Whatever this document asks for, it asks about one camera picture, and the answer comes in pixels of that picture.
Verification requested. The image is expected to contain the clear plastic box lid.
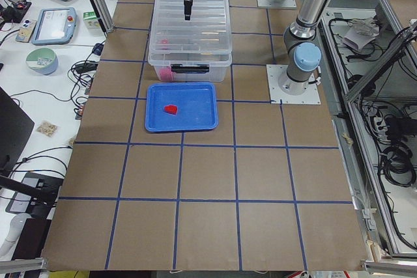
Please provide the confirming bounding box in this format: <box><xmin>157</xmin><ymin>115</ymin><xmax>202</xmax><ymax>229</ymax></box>
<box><xmin>149</xmin><ymin>0</ymin><xmax>232</xmax><ymax>55</ymax></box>

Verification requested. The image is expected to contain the clear plastic storage box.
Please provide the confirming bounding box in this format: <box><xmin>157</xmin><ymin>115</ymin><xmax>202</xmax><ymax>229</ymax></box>
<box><xmin>148</xmin><ymin>0</ymin><xmax>233</xmax><ymax>83</ymax></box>

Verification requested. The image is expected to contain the green white carton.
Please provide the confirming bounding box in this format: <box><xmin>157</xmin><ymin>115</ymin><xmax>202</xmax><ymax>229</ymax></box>
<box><xmin>83</xmin><ymin>11</ymin><xmax>100</xmax><ymax>29</ymax></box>

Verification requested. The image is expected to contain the black power adapter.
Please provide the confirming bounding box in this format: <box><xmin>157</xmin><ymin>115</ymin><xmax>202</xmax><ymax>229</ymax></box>
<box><xmin>91</xmin><ymin>42</ymin><xmax>104</xmax><ymax>56</ymax></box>

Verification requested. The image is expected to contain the blue plastic tray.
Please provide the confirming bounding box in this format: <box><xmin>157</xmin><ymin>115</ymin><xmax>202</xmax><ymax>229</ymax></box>
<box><xmin>145</xmin><ymin>82</ymin><xmax>219</xmax><ymax>133</ymax></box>

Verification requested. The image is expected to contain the green bowl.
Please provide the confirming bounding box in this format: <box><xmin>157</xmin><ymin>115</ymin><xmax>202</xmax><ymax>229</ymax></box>
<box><xmin>25</xmin><ymin>48</ymin><xmax>59</xmax><ymax>75</ymax></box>

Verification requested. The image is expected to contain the small bag of nuts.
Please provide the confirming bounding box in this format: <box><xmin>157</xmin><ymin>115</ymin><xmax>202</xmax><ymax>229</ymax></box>
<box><xmin>36</xmin><ymin>121</ymin><xmax>59</xmax><ymax>137</ymax></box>

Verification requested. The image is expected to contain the black monitor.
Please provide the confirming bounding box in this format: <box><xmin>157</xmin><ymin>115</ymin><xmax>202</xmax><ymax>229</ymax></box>
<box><xmin>0</xmin><ymin>89</ymin><xmax>35</xmax><ymax>177</ymax></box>

